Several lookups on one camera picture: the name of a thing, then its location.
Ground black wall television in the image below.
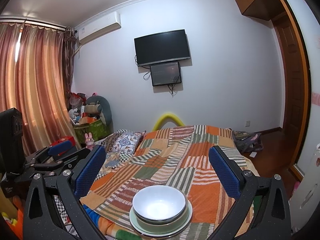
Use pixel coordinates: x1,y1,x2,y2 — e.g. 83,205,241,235
134,29,192,67

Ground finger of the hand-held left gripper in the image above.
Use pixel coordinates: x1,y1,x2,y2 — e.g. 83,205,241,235
25,140,75,165
15,148,92,181

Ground colourful cartoon blanket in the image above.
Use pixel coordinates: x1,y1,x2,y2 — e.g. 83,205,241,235
81,200,141,240

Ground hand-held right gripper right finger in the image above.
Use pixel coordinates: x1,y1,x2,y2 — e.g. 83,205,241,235
209,145,292,240

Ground floral patterned quilt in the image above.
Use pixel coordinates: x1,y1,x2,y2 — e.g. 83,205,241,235
54,129,147,224

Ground brown patterned curtain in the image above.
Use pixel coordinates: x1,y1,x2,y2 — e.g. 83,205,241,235
63,26,79,100

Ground yellow foam tube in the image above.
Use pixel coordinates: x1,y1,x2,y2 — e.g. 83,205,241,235
152,114,184,132

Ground red box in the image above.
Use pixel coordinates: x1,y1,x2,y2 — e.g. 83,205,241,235
50,135,76,148

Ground orange striped curtain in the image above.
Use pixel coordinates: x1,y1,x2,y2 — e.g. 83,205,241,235
0,21,75,155

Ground white plate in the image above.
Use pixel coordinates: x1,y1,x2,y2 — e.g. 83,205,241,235
132,226,191,238

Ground white plastic cabinet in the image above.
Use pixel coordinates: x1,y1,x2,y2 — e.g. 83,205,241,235
290,142,320,233

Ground white bowl with dark spots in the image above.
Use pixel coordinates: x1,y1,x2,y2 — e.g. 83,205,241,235
132,185,188,225

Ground pink rabbit toy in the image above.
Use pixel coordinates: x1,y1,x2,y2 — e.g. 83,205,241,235
85,132,95,148

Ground wardrobe with heart print doors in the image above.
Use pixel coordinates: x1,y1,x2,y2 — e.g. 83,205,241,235
277,0,320,180

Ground small black wall monitor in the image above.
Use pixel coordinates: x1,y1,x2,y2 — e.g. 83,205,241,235
150,62,182,87

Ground purple backpack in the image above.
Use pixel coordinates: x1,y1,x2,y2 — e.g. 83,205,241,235
231,130,264,154

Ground curtain rod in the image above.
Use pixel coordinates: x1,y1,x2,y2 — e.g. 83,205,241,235
0,17,75,32

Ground white air conditioner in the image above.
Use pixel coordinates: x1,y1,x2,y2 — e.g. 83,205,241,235
75,11,122,46

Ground brown wooden door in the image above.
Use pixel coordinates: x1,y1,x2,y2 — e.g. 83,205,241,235
273,17,304,161

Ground red plastic bag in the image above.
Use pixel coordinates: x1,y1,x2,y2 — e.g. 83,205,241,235
68,92,87,108

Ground green storage box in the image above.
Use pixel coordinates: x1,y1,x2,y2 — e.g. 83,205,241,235
73,120,112,143

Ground green plate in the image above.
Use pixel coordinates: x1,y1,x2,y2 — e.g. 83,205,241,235
129,200,194,234

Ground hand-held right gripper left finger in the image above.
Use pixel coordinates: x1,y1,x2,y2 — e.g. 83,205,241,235
22,145,108,240

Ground striped patchwork blanket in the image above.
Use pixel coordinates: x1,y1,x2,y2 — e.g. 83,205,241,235
80,124,259,240

